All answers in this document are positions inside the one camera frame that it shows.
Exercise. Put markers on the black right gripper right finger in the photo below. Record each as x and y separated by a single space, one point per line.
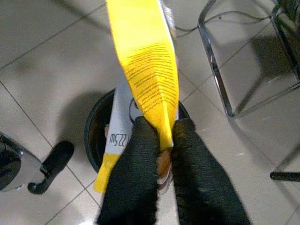
199 182

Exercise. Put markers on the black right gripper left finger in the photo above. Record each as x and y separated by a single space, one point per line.
133 175

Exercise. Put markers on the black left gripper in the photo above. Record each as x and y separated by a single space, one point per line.
37 186

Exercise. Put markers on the yellow white cardboard package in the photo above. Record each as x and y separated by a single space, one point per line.
145 47

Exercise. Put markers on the black round rubbish bin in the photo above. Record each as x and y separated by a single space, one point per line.
92 131

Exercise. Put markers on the black metal table leg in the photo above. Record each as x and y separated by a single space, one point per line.
286 176

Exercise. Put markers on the chrome chair frame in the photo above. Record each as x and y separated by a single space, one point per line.
214 65

